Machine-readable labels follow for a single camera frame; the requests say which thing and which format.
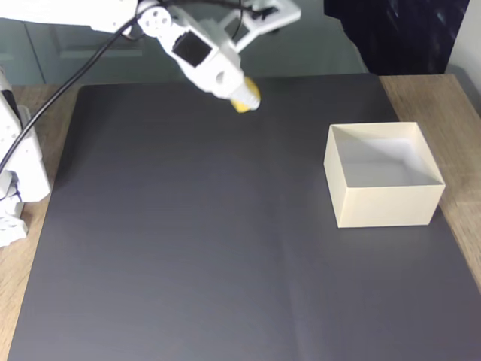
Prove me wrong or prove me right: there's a thick black camera cable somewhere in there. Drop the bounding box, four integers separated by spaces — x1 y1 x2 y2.
0 0 264 170

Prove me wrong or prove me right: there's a dark grey table mat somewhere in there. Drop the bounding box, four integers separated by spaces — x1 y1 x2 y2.
7 72 481 361

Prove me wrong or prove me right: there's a pale green panelled door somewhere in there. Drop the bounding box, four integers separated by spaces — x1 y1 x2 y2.
14 20 189 86

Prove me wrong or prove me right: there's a yellow cube block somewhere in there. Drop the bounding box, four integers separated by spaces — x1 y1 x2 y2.
231 77 261 114

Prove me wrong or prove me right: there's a white open cardboard box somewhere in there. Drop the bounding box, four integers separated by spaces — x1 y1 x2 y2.
322 121 446 229

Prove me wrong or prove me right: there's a black camera module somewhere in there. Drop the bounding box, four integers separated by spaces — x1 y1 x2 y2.
251 3 281 20

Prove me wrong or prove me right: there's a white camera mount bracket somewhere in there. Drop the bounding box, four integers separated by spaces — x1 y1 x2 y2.
201 0 303 53

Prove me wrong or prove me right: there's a black hanging cloth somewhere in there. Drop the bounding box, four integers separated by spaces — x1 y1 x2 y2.
322 0 470 76

